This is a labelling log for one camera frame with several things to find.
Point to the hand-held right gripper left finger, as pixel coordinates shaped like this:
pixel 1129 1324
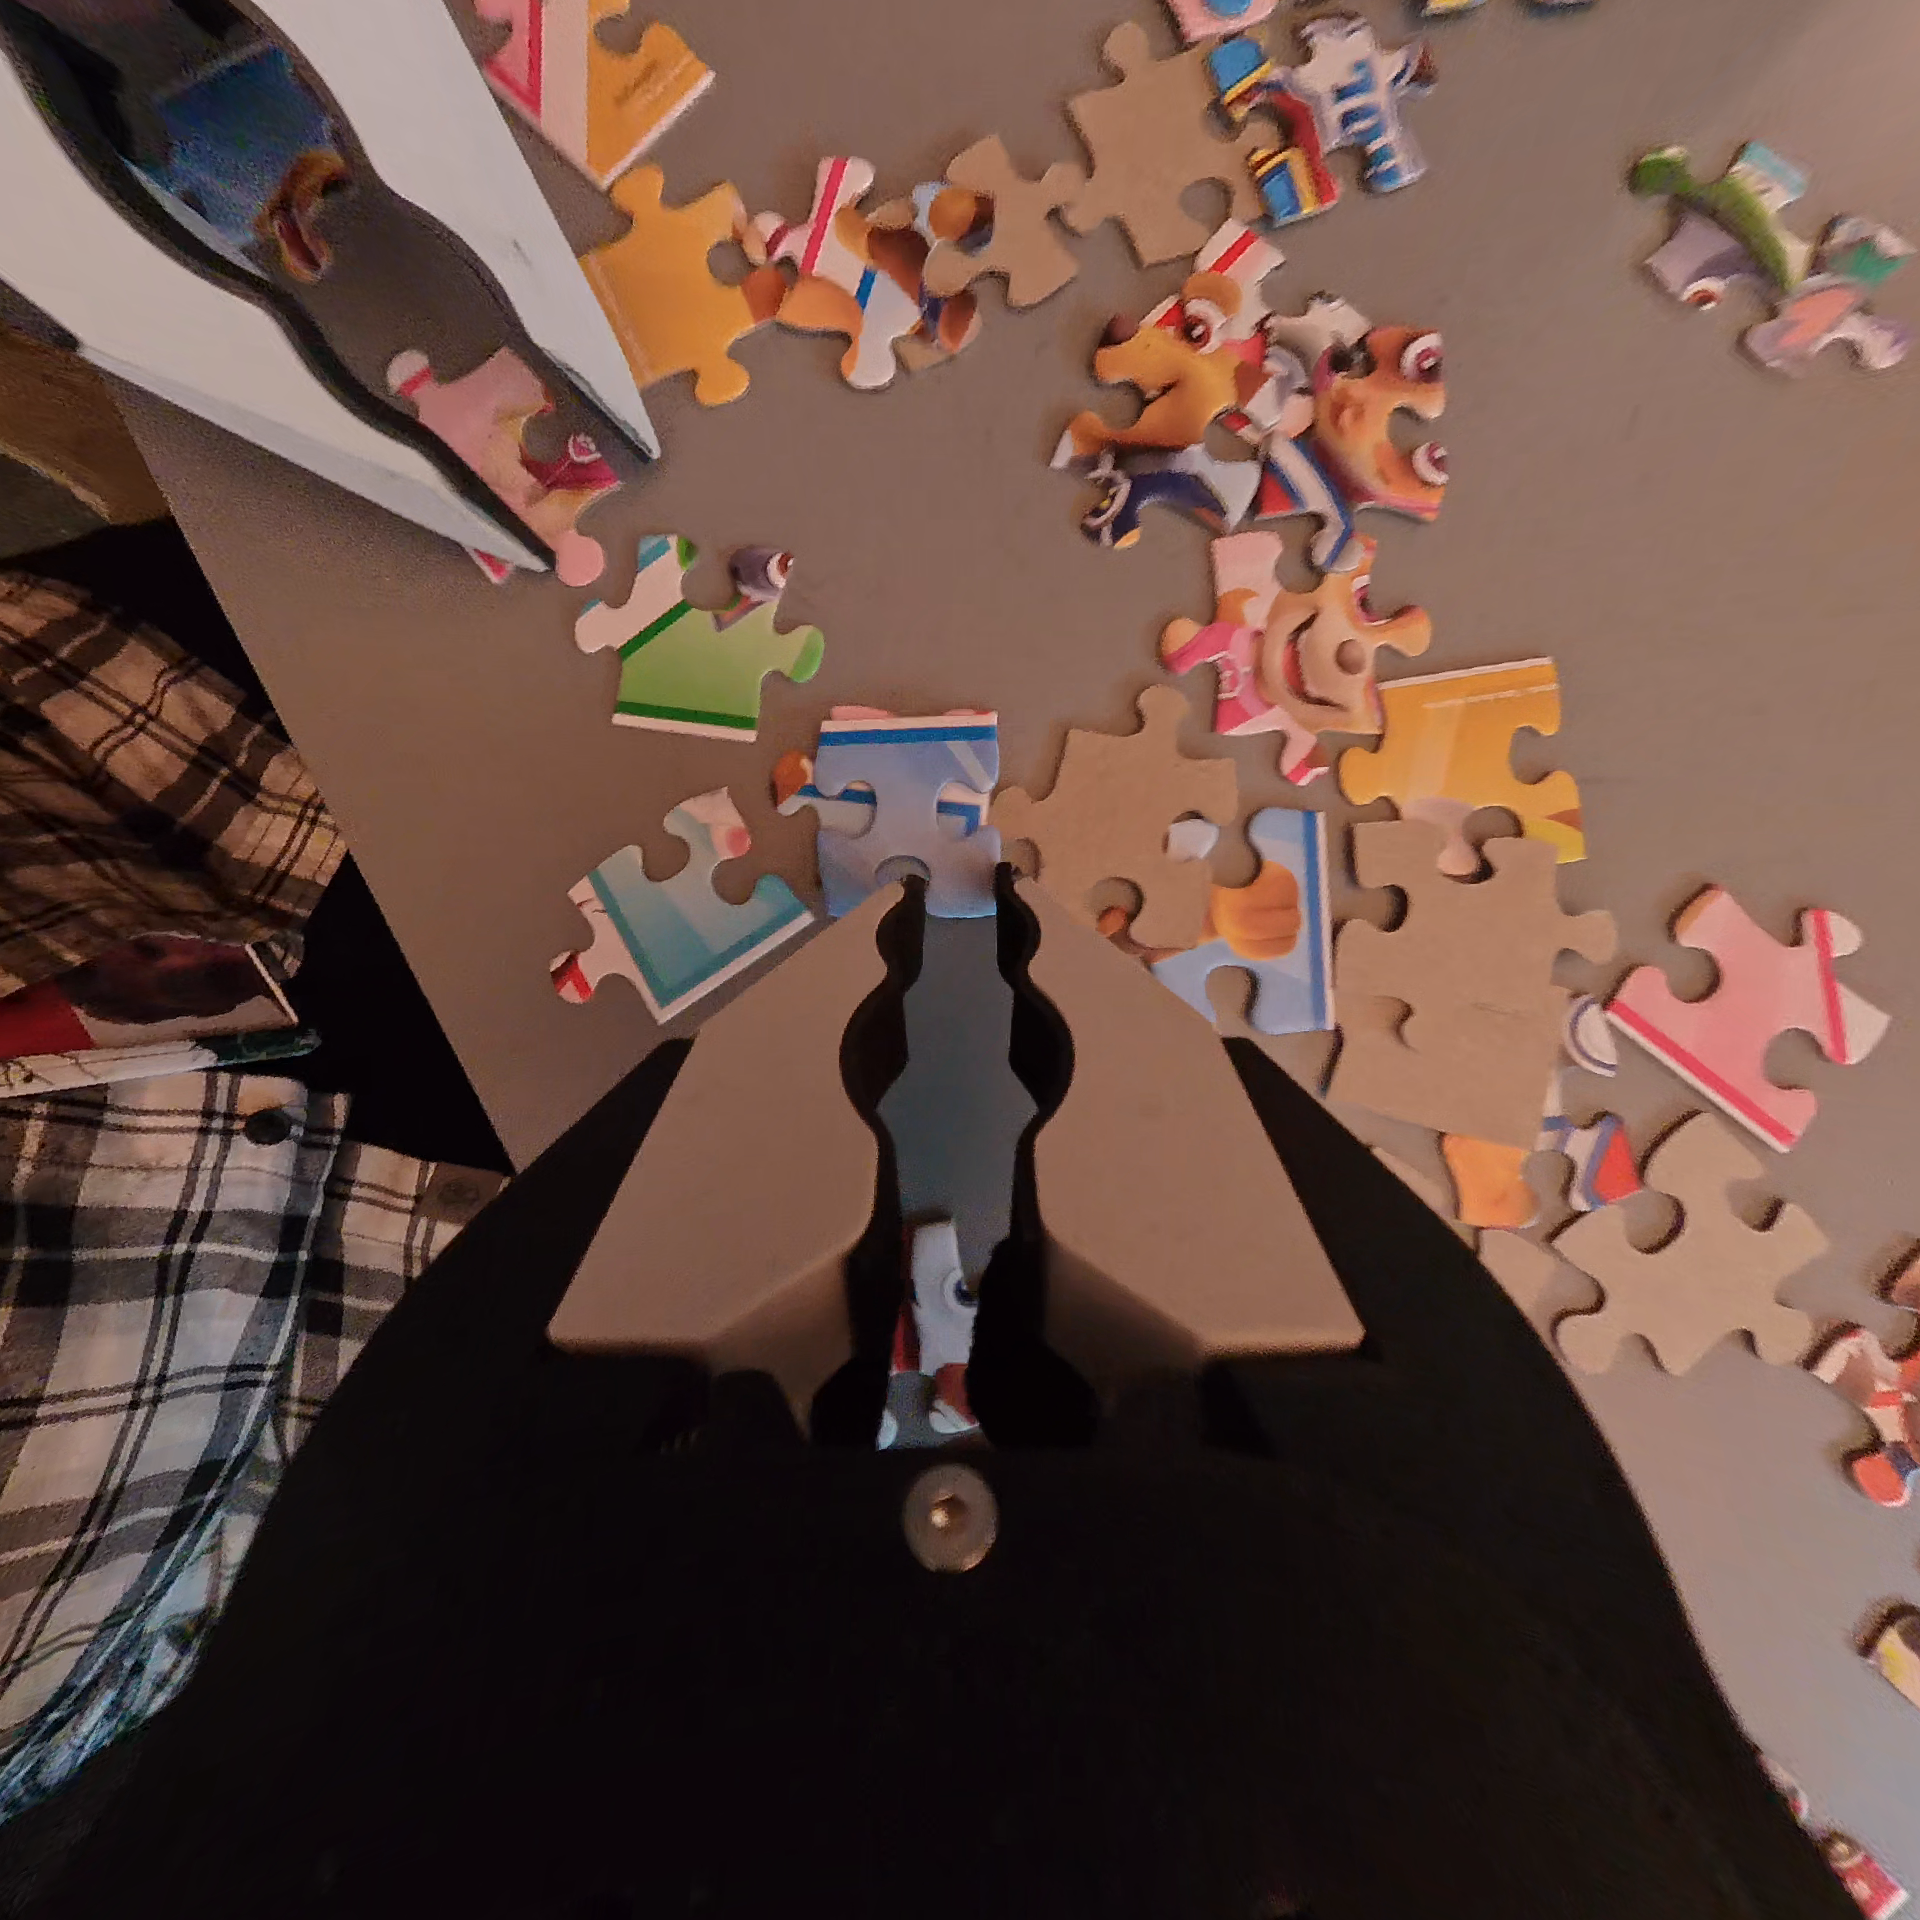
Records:
pixel 720 1186

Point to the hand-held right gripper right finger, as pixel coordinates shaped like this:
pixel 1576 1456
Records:
pixel 1184 1186

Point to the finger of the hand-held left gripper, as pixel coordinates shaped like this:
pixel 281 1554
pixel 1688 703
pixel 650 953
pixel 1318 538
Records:
pixel 449 135
pixel 89 273

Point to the pink red-cap puzzle piece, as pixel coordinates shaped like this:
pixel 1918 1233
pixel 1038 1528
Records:
pixel 495 419

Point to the light blue stripe-edged puzzle piece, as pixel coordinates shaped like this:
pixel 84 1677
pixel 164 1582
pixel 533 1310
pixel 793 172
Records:
pixel 899 756

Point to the jigsaw puzzle pieces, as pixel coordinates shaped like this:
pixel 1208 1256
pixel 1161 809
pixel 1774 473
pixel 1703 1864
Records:
pixel 1455 738

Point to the grey desk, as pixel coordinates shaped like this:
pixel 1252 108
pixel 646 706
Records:
pixel 1652 523

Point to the wooden pillar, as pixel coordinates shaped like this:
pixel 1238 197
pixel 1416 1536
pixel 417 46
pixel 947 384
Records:
pixel 60 400

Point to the person's plaid shirt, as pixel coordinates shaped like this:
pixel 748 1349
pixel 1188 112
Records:
pixel 148 1278

